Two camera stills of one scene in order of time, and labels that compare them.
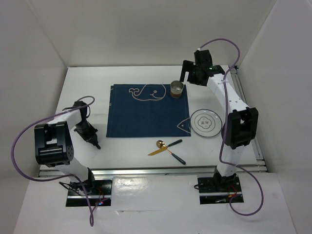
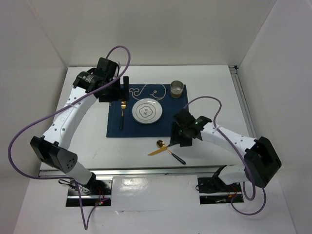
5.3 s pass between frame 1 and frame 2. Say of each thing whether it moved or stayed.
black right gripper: moved
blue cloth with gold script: stayed
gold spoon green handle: stayed
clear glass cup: stayed
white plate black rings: moved
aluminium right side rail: stayed
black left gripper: moved
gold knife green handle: stayed
